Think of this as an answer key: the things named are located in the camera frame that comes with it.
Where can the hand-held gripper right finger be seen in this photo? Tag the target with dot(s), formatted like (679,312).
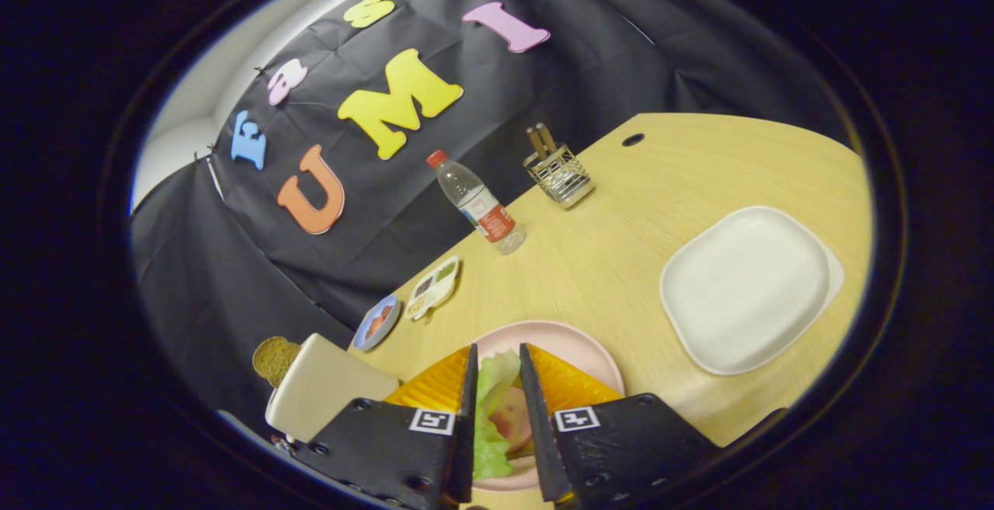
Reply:
(537,432)

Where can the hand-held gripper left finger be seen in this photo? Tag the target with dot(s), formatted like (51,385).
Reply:
(468,432)

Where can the green lettuce leaf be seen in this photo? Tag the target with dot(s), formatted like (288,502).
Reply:
(491,382)

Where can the brown bread slice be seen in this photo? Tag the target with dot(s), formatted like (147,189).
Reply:
(273,361)

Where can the pink ham slice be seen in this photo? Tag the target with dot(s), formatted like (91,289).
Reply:
(512,421)

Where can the pink round plate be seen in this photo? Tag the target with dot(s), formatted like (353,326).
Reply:
(567,343)

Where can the cream white toaster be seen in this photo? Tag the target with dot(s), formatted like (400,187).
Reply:
(334,393)

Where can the red sliced food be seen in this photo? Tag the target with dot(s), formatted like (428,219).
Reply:
(378,322)

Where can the small blue plate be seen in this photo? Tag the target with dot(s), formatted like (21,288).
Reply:
(361,337)

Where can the white divided sauce dish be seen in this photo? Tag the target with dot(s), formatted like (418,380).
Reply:
(431,289)

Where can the clear red-capped water bottle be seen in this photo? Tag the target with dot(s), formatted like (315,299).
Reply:
(481,207)

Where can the white square plate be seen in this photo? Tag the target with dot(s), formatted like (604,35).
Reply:
(745,289)

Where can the brown chopstick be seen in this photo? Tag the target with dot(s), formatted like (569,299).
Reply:
(547,137)
(535,141)

